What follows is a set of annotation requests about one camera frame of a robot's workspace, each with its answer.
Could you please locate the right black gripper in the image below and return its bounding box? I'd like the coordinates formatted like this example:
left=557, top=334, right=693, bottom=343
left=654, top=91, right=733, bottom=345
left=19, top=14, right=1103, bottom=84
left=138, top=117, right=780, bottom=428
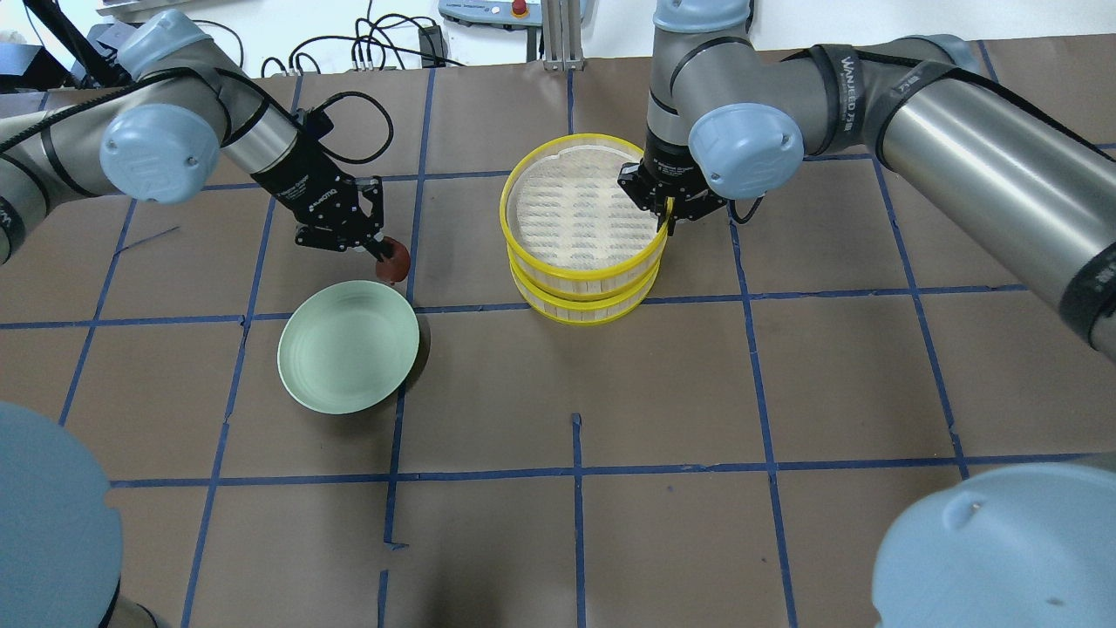
left=617, top=156, right=728, bottom=236

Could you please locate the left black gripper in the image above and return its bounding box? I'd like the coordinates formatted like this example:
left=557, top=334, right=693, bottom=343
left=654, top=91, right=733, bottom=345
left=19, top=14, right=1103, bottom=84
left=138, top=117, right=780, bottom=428
left=254, top=110, right=393, bottom=263

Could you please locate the brown steamed bun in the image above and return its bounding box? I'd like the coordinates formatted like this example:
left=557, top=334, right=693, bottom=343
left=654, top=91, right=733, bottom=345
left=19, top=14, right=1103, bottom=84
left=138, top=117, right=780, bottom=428
left=371, top=236, right=412, bottom=286

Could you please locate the yellow bamboo steamer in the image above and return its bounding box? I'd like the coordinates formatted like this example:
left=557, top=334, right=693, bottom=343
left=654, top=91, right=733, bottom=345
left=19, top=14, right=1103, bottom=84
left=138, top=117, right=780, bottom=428
left=507, top=249, right=661, bottom=326
left=498, top=133, right=666, bottom=291

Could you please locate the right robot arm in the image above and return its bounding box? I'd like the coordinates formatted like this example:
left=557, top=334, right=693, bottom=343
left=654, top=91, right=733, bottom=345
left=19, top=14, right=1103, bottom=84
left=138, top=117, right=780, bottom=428
left=618, top=1, right=1115, bottom=627

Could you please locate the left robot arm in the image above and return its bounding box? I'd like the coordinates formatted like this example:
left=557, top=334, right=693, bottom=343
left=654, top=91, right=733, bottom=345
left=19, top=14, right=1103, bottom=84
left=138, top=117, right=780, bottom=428
left=3, top=10, right=411, bottom=627

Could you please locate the light green plate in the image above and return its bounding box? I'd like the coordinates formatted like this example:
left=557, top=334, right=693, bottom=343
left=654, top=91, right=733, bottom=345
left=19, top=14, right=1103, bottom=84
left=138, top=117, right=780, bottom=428
left=276, top=281, right=421, bottom=416

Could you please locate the teach pendant with red button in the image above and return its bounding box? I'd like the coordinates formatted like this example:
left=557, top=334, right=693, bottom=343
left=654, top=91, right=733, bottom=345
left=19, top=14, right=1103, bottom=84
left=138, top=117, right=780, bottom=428
left=436, top=1, right=543, bottom=31

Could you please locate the grey device box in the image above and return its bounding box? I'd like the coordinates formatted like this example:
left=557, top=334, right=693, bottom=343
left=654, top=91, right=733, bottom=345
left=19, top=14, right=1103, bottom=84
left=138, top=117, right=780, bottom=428
left=86, top=21, right=140, bottom=64

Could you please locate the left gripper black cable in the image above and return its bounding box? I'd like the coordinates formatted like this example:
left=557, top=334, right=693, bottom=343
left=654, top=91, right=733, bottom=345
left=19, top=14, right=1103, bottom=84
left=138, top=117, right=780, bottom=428
left=310, top=91, right=395, bottom=167

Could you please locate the black cable bundle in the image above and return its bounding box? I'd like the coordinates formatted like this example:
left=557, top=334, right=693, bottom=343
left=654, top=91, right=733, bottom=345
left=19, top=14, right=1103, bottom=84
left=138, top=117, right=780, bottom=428
left=262, top=0, right=466, bottom=78

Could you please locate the aluminium frame post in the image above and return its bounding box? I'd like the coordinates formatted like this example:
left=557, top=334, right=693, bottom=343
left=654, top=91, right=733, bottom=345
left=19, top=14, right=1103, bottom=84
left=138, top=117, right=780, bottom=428
left=541, top=0, right=585, bottom=73

